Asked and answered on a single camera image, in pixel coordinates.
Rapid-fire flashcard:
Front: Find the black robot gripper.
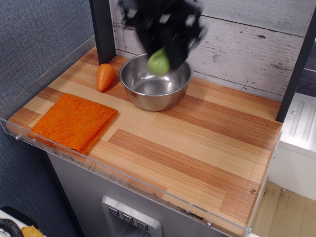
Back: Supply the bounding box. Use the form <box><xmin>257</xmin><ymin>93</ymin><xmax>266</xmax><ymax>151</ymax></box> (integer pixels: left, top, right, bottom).
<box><xmin>118</xmin><ymin>0</ymin><xmax>207</xmax><ymax>70</ymax></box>

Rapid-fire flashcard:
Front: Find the green handled grey spatula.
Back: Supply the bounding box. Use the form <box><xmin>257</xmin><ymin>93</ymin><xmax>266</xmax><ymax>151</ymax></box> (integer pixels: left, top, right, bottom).
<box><xmin>147</xmin><ymin>48</ymin><xmax>171</xmax><ymax>76</ymax></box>

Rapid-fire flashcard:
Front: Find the stainless steel bowl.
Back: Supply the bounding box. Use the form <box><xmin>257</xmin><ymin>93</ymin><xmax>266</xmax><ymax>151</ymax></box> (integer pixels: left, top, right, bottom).
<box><xmin>119</xmin><ymin>53</ymin><xmax>192</xmax><ymax>112</ymax></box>

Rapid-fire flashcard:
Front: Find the orange folded cloth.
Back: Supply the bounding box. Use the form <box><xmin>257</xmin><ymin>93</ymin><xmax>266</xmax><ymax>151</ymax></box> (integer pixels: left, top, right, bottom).
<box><xmin>28</xmin><ymin>94</ymin><xmax>119</xmax><ymax>155</ymax></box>

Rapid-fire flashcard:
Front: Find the orange plastic carrot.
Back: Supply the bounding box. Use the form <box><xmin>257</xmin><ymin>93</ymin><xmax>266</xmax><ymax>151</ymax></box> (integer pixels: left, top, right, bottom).
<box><xmin>96</xmin><ymin>64</ymin><xmax>116</xmax><ymax>92</ymax></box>

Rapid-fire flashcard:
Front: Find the white ribbed side unit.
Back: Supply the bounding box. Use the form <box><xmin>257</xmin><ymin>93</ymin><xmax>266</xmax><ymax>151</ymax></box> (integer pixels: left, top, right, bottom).
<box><xmin>280</xmin><ymin>93</ymin><xmax>316</xmax><ymax>152</ymax></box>

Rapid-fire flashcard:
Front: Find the clear acrylic left guard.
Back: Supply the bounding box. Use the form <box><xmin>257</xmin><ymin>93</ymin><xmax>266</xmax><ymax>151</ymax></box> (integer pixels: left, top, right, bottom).
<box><xmin>0</xmin><ymin>36</ymin><xmax>95</xmax><ymax>119</ymax></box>

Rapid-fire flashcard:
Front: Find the clear acrylic guard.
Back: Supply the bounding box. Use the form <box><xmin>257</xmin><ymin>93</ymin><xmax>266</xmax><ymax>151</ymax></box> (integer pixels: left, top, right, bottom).
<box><xmin>0</xmin><ymin>36</ymin><xmax>95</xmax><ymax>119</ymax></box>
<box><xmin>0</xmin><ymin>119</ymin><xmax>252</xmax><ymax>237</ymax></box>

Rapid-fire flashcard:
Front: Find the grey toy fridge cabinet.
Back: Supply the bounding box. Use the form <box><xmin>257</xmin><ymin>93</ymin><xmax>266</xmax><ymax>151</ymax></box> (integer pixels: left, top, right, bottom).
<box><xmin>48</xmin><ymin>154</ymin><xmax>223</xmax><ymax>237</ymax></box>

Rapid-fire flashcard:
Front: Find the clear acrylic front guard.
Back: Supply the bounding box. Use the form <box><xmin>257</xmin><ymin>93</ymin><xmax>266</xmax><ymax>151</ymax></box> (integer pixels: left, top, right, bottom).
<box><xmin>0</xmin><ymin>119</ymin><xmax>252</xmax><ymax>237</ymax></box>

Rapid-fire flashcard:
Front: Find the silver dispenser button panel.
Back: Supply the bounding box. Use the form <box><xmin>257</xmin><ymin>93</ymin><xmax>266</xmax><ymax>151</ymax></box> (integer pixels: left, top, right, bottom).
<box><xmin>101</xmin><ymin>195</ymin><xmax>162</xmax><ymax>237</ymax></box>

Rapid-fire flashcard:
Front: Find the dark left upright post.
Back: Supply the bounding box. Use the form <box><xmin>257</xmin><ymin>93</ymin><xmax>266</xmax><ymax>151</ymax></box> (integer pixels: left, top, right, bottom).
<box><xmin>89</xmin><ymin>0</ymin><xmax>116</xmax><ymax>65</ymax></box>

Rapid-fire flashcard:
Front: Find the dark upright post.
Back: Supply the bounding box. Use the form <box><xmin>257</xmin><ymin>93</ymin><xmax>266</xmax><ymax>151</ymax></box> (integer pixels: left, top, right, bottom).
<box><xmin>89</xmin><ymin>0</ymin><xmax>116</xmax><ymax>65</ymax></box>
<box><xmin>276</xmin><ymin>9</ymin><xmax>316</xmax><ymax>122</ymax></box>

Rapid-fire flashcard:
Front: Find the dark right upright post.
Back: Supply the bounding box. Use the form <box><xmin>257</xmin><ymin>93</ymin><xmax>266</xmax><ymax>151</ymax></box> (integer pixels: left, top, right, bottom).
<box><xmin>276</xmin><ymin>9</ymin><xmax>316</xmax><ymax>122</ymax></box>

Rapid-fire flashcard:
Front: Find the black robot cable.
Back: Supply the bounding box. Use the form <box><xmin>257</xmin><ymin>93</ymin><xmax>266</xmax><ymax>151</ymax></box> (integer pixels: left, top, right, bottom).
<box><xmin>0</xmin><ymin>218</ymin><xmax>24</xmax><ymax>237</ymax></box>

